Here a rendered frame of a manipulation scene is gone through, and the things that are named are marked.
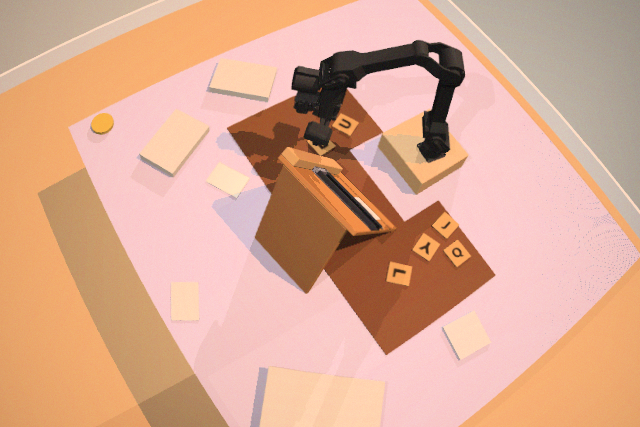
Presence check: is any white paper ticket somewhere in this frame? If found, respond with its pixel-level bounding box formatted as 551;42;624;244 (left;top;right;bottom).
354;197;380;220

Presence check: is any orange flat disc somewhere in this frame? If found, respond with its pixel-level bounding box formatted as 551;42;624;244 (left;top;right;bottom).
91;113;114;135

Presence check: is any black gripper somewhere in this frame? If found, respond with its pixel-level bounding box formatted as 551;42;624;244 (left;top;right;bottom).
303;93;344;146

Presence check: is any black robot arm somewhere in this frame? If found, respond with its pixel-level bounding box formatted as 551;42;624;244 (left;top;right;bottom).
291;39;465;164

